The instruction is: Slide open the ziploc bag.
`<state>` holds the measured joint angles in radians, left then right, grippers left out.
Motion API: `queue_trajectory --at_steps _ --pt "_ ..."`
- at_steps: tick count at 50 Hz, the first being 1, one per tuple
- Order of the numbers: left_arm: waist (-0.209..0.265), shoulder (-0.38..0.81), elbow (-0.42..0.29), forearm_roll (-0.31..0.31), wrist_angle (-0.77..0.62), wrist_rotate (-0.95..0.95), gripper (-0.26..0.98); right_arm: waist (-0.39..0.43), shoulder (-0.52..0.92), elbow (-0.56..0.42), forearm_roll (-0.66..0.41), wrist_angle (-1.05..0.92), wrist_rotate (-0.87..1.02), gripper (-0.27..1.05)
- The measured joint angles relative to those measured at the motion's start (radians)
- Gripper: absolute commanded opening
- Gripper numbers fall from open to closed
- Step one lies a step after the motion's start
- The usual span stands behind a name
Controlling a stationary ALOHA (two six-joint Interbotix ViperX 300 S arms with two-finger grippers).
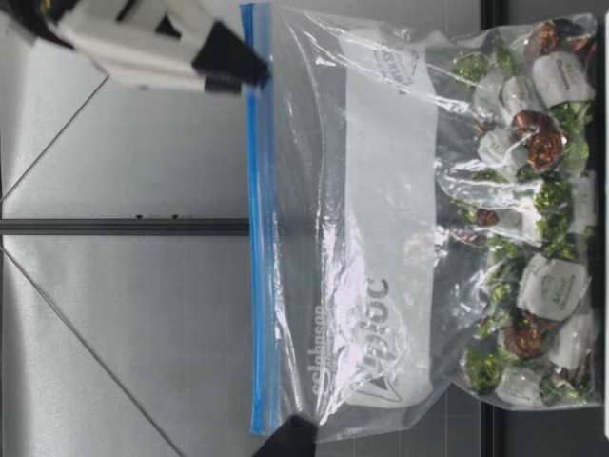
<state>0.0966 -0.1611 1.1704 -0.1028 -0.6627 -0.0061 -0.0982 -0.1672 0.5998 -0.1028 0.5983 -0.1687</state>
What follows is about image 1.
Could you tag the clear zip bag with candies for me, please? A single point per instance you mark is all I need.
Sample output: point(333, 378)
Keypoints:
point(380, 214)

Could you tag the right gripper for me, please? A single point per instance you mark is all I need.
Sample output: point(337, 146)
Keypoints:
point(50, 35)

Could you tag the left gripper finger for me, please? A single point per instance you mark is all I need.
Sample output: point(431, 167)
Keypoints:
point(290, 438)

